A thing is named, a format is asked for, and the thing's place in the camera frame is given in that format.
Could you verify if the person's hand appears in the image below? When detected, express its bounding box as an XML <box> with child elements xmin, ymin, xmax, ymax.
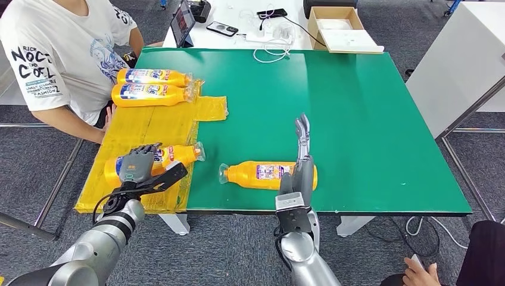
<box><xmin>402</xmin><ymin>257</ymin><xmax>442</xmax><ymax>286</ymax></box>

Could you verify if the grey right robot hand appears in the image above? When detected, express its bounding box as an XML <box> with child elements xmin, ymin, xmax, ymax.
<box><xmin>278</xmin><ymin>113</ymin><xmax>315</xmax><ymax>198</ymax></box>

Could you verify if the person's right hand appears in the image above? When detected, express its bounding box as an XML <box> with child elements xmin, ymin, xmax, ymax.
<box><xmin>94</xmin><ymin>103</ymin><xmax>117</xmax><ymax>144</ymax></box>

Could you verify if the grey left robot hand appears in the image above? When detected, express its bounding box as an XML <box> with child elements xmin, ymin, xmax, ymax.
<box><xmin>118</xmin><ymin>142</ymin><xmax>163</xmax><ymax>184</ymax></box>

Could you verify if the orange detergent bottle clear cap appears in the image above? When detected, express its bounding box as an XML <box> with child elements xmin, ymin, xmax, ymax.
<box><xmin>218</xmin><ymin>160</ymin><xmax>319</xmax><ymax>191</ymax></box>
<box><xmin>104</xmin><ymin>141</ymin><xmax>206</xmax><ymax>188</ymax></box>
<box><xmin>111</xmin><ymin>80</ymin><xmax>197</xmax><ymax>108</ymax></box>
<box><xmin>116</xmin><ymin>67</ymin><xmax>194</xmax><ymax>88</ymax></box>

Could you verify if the yellow plastic sheet mat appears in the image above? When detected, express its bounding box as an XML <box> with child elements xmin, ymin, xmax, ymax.
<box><xmin>74</xmin><ymin>80</ymin><xmax>230</xmax><ymax>215</ymax></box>

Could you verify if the white table leg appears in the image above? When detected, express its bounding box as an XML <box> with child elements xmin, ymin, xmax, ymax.
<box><xmin>158</xmin><ymin>213</ymin><xmax>191</xmax><ymax>237</ymax></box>
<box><xmin>336</xmin><ymin>215</ymin><xmax>376</xmax><ymax>238</ymax></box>

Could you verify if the person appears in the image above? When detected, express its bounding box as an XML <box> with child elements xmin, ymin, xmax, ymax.
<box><xmin>379</xmin><ymin>220</ymin><xmax>505</xmax><ymax>286</ymax></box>
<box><xmin>0</xmin><ymin>0</ymin><xmax>164</xmax><ymax>145</ymax></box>

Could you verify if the white desk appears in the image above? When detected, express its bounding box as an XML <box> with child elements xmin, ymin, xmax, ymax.
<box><xmin>0</xmin><ymin>51</ymin><xmax>26</xmax><ymax>105</ymax></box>

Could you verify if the dark tablet with stand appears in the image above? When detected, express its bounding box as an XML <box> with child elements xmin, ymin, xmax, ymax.
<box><xmin>169</xmin><ymin>0</ymin><xmax>197</xmax><ymax>48</ymax></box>

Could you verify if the white table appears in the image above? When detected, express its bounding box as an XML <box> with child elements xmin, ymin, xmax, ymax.
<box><xmin>161</xmin><ymin>0</ymin><xmax>316</xmax><ymax>51</ymax></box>

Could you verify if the white box lid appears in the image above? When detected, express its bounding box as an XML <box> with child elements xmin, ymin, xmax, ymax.
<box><xmin>319</xmin><ymin>28</ymin><xmax>385</xmax><ymax>54</ymax></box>

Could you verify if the white power strip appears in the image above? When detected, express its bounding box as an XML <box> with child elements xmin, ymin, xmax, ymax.
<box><xmin>245</xmin><ymin>31</ymin><xmax>295</xmax><ymax>45</ymax></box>

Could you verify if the black controller device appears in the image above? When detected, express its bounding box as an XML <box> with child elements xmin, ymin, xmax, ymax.
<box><xmin>187</xmin><ymin>0</ymin><xmax>212</xmax><ymax>24</ymax></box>

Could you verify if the brown cardboard box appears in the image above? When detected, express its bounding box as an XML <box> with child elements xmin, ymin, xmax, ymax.
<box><xmin>307</xmin><ymin>6</ymin><xmax>366</xmax><ymax>52</ymax></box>

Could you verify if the white charger plug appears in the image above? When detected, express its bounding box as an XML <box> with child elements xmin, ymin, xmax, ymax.
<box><xmin>273</xmin><ymin>21</ymin><xmax>296</xmax><ymax>41</ymax></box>

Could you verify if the black smartphone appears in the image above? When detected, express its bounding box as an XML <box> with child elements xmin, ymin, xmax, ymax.
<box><xmin>205</xmin><ymin>20</ymin><xmax>239</xmax><ymax>38</ymax></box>

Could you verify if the white item in box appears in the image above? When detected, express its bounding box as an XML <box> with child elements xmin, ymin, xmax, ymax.
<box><xmin>317</xmin><ymin>18</ymin><xmax>354</xmax><ymax>31</ymax></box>

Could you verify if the blue object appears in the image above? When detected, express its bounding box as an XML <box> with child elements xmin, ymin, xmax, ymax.
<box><xmin>444</xmin><ymin>0</ymin><xmax>461</xmax><ymax>17</ymax></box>

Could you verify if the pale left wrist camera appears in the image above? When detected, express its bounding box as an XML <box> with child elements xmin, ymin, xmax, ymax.
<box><xmin>112</xmin><ymin>161</ymin><xmax>189</xmax><ymax>200</ymax></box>

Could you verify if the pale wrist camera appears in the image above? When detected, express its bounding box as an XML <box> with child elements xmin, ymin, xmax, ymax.
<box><xmin>112</xmin><ymin>161</ymin><xmax>189</xmax><ymax>200</ymax></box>
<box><xmin>275</xmin><ymin>192</ymin><xmax>313</xmax><ymax>234</ymax></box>

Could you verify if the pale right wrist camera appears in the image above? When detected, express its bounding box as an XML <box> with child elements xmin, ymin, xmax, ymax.
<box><xmin>275</xmin><ymin>192</ymin><xmax>313</xmax><ymax>234</ymax></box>

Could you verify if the black floor cable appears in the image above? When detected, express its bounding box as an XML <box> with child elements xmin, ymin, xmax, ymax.
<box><xmin>364</xmin><ymin>217</ymin><xmax>441</xmax><ymax>258</ymax></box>

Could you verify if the white floor cable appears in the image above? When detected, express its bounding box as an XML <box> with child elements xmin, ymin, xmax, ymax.
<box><xmin>404</xmin><ymin>216</ymin><xmax>469</xmax><ymax>250</ymax></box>

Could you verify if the chrome metal frame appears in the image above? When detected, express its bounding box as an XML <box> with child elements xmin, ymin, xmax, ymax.
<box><xmin>435</xmin><ymin>77</ymin><xmax>505</xmax><ymax>222</ymax></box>
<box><xmin>0</xmin><ymin>118</ymin><xmax>86</xmax><ymax>241</ymax></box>

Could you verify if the black phone with cable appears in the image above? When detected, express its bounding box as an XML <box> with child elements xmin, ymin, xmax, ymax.
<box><xmin>256</xmin><ymin>8</ymin><xmax>289</xmax><ymax>20</ymax></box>

